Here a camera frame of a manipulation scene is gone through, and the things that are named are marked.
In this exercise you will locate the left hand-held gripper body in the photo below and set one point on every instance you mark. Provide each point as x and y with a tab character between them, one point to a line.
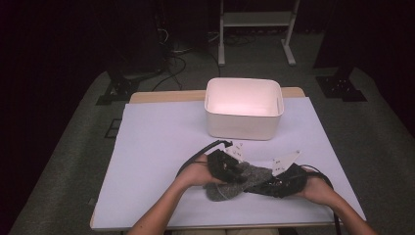
223	164

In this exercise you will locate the white metal stand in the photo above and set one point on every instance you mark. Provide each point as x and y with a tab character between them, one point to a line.
256	19

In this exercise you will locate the white table mat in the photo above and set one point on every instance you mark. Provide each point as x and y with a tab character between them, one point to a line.
156	147

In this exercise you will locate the wooden table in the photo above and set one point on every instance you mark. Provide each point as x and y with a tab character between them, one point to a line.
163	96

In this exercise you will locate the person's right hand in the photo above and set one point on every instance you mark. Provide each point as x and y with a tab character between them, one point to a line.
318	191

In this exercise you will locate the grey felt pouch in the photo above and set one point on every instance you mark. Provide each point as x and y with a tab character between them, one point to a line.
225	191

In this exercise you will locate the white plastic bin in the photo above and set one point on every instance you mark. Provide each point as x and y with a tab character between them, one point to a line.
243	125

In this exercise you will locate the person's left hand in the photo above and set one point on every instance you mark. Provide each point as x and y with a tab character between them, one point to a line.
195	173

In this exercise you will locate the black stand base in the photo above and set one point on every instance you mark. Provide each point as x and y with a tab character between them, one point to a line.
341	88
122	88

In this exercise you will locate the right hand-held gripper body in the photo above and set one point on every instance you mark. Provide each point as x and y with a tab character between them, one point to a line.
292	182

